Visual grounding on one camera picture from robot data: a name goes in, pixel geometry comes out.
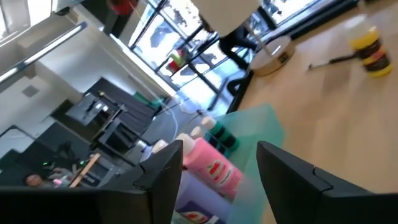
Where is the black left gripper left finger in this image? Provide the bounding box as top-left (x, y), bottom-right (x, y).
top-left (0, 139), bottom-right (183, 224)

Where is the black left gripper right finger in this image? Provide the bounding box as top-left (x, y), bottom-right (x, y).
top-left (256, 140), bottom-right (398, 224)

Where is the large pink paint bottle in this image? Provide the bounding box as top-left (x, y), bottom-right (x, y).
top-left (176, 133), bottom-right (244, 200)

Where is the small yellow paint bottle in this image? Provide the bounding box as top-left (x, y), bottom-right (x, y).
top-left (344, 14), bottom-right (394, 78)

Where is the teal translucent plastic bin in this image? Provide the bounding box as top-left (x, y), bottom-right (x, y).
top-left (172, 104), bottom-right (286, 224)

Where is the person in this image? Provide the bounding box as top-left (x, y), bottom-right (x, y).
top-left (200, 15), bottom-right (259, 71)
top-left (24, 167), bottom-right (74, 189)

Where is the black office partition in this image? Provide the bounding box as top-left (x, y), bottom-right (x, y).
top-left (0, 123), bottom-right (103, 187)

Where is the short black paintbrush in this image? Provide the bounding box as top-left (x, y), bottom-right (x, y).
top-left (307, 53), bottom-right (359, 72)

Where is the white shade wooden base lamp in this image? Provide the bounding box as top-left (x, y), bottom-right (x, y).
top-left (190, 0), bottom-right (296, 78)

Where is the small light green cup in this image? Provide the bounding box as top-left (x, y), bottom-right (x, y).
top-left (170, 49), bottom-right (187, 67)

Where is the long ceiling light strip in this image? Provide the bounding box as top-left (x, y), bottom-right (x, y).
top-left (0, 21), bottom-right (88, 85)

